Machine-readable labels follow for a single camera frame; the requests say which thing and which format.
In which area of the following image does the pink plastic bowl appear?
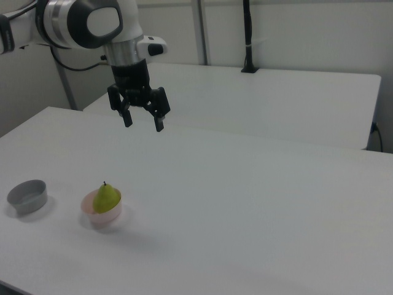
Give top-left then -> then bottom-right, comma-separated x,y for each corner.
80,188 -> 123,230

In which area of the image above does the black wall power cable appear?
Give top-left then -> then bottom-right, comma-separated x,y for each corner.
370,122 -> 384,152

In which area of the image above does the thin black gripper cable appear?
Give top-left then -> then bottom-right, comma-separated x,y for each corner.
50,45 -> 112,73

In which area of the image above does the grey plastic bowl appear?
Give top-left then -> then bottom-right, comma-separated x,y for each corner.
6,179 -> 49,218

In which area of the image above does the green pear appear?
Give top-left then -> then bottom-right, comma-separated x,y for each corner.
93,181 -> 121,214

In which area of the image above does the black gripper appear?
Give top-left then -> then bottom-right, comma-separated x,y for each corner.
107,58 -> 172,133

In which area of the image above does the slanted grey partition post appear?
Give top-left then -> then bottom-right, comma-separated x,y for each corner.
54,57 -> 78,111

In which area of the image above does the black clamped pole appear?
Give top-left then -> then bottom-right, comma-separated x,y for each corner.
240,0 -> 260,74

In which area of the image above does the white side table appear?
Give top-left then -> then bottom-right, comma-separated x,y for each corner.
82,62 -> 383,151

